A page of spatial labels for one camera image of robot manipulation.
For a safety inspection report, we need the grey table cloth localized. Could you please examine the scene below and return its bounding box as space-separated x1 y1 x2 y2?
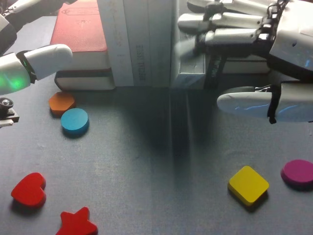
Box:
0 14 313 235

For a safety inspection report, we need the blue round block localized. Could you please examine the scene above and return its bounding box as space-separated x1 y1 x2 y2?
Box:
60 108 90 138

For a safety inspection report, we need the white book with emblem cover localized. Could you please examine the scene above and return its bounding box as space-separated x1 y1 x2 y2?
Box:
123 0 153 88

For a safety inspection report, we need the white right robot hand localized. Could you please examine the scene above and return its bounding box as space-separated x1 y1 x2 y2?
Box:
0 0 77 18

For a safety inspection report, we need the dark-edged hardcover book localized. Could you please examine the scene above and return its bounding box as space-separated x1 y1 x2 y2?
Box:
54 69 116 91

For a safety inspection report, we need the orange hexagon block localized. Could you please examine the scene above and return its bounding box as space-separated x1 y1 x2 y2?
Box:
48 92 77 117

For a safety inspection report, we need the white hollow book with portrait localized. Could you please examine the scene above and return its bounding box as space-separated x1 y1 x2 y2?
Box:
148 0 173 88

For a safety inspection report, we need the red star block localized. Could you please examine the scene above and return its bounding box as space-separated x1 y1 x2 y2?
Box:
55 207 98 235

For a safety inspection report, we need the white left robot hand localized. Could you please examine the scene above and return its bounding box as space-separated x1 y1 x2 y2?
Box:
175 0 313 124

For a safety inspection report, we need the yellow square block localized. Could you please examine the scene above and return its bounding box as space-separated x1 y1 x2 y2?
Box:
227 165 270 207

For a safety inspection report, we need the magenta oval block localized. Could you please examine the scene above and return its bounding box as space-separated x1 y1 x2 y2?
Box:
280 159 313 191

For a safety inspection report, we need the cream white book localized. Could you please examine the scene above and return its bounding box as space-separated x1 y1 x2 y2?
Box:
170 0 206 89

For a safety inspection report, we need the red heart block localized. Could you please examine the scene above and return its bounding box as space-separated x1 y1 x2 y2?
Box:
10 172 47 209

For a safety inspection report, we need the red embossed cover book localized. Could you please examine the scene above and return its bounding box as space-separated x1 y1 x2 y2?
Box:
50 1 110 71

